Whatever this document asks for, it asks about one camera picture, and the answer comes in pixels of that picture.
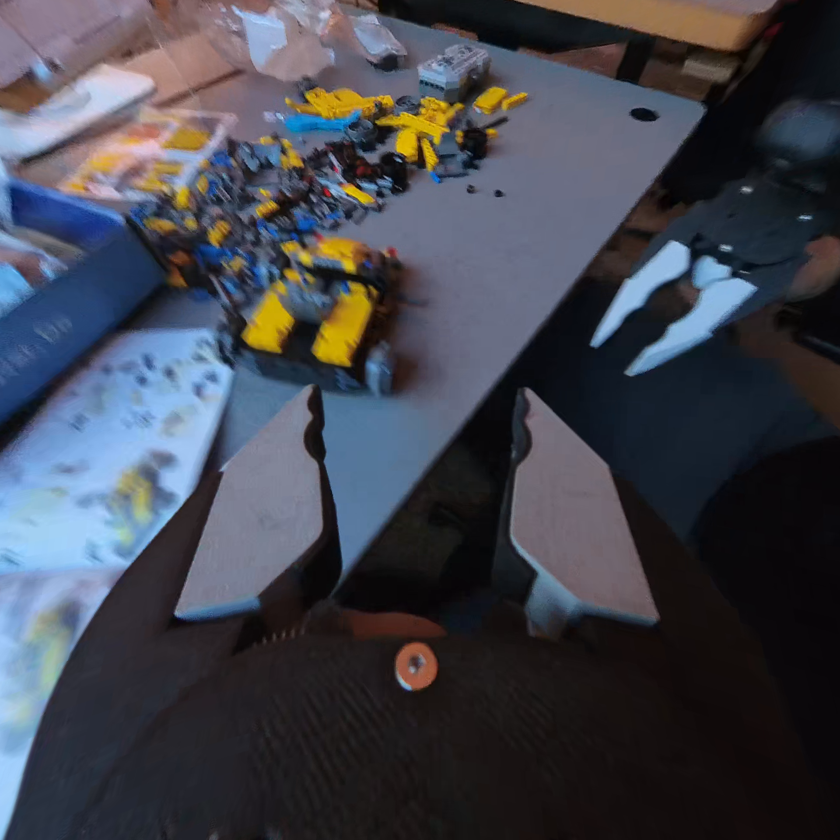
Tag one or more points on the yellow printed leaflet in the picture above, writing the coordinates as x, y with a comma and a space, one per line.
151, 154

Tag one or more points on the person's black top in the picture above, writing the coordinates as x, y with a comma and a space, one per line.
768, 558

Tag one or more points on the clear plastic bag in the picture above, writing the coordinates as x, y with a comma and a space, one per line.
19, 262

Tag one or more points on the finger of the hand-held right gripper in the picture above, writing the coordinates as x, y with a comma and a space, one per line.
702, 325
646, 289

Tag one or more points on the wooden table with black frame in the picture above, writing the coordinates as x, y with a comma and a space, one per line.
656, 19

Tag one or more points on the yellow toy brick car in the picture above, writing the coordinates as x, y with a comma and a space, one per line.
328, 328

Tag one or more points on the light blue brick separator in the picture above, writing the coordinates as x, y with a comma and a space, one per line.
312, 123

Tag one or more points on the white instruction booklet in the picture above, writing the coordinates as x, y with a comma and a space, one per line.
98, 426

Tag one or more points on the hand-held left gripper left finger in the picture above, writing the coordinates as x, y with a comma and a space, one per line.
262, 518

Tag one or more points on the blue cardboard box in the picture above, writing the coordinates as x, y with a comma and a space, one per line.
65, 315

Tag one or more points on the flat brown cardboard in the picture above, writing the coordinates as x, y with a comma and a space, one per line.
177, 72

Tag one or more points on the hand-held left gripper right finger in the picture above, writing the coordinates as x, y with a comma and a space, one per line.
571, 525

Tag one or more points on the pile of dark brick pieces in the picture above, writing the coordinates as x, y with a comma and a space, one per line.
262, 197

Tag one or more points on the crumpled clear plastic bags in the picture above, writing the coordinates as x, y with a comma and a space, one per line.
289, 36

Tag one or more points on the person's right hand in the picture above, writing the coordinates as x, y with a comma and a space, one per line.
817, 269

